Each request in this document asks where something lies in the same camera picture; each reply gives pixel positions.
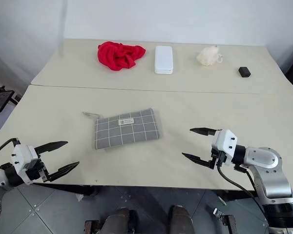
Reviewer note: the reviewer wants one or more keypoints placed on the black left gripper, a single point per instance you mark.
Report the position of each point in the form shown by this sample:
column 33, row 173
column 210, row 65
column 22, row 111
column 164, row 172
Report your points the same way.
column 37, row 171

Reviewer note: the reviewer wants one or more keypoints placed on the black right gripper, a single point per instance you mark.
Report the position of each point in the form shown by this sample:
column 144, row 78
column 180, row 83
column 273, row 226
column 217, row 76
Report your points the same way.
column 216, row 159

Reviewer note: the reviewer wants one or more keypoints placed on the grey checked fabric pouch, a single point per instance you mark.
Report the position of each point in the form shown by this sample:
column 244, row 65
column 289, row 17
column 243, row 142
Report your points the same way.
column 127, row 131

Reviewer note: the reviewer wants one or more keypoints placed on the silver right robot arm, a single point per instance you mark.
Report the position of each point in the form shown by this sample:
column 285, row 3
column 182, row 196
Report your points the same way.
column 266, row 161

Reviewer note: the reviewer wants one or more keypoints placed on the small metal clamp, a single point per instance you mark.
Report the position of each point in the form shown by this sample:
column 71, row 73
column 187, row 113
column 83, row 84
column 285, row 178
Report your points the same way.
column 217, row 212

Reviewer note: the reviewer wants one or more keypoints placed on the dark rounded shape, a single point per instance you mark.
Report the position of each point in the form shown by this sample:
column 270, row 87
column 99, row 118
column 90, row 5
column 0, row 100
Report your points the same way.
column 118, row 221
column 182, row 220

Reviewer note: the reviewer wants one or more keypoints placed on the small black box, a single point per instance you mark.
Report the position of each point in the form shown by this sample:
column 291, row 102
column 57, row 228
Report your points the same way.
column 244, row 72

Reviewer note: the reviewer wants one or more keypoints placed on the white rectangular plastic box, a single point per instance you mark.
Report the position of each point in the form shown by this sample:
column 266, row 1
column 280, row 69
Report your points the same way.
column 163, row 59

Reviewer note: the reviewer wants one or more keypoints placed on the red crumpled cloth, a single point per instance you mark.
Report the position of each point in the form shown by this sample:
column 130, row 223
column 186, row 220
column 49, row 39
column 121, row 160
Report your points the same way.
column 117, row 56

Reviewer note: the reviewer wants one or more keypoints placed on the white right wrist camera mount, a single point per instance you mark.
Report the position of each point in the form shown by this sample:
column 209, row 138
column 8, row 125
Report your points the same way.
column 225, row 143

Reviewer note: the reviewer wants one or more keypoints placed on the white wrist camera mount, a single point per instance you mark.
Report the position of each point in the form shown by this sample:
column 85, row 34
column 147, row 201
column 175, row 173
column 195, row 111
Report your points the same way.
column 225, row 143
column 23, row 156

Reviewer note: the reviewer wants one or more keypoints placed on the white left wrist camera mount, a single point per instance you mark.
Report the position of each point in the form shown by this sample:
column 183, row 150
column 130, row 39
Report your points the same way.
column 23, row 156

